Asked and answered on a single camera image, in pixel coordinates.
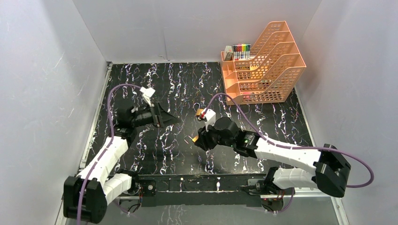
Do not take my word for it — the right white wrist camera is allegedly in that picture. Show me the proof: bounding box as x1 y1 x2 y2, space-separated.
199 108 216 129

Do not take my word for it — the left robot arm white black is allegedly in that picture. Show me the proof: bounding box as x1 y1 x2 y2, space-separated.
63 102 180 224

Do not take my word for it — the aluminium rail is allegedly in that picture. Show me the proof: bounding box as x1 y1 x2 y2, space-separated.
77 61 113 173
62 175 342 200

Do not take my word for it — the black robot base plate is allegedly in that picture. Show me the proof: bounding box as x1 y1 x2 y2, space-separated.
137 173 285 213

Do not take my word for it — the aluminium left side rail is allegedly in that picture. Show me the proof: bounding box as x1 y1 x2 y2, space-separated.
77 61 113 173

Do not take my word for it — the aluminium front rail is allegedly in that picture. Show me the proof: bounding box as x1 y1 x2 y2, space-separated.
62 175 342 200

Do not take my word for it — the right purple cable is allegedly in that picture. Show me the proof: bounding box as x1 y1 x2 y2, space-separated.
203 92 375 215

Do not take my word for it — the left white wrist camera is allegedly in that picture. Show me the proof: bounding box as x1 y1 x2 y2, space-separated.
140 87 155 107

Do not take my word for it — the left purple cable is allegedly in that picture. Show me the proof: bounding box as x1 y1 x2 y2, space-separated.
76 83 148 225

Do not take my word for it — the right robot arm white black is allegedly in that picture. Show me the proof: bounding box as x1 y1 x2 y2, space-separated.
193 117 351 198

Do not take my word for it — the coloured marker pen set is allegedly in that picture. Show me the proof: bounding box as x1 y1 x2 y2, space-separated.
232 44 251 60

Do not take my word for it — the grey eraser box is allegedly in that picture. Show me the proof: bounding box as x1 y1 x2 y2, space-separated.
223 45 234 61

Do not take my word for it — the purple cable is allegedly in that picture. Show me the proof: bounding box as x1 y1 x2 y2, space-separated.
203 92 375 215
76 83 148 225

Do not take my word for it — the large brass padlock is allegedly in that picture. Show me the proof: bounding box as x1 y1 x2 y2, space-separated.
193 103 204 119

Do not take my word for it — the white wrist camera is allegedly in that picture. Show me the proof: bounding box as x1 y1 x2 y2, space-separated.
140 87 155 107
199 108 216 129

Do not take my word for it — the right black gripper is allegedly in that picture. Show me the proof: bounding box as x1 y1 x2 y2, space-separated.
195 119 235 151

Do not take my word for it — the orange plastic file organizer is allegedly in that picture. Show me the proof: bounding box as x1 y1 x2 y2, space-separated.
220 21 306 105

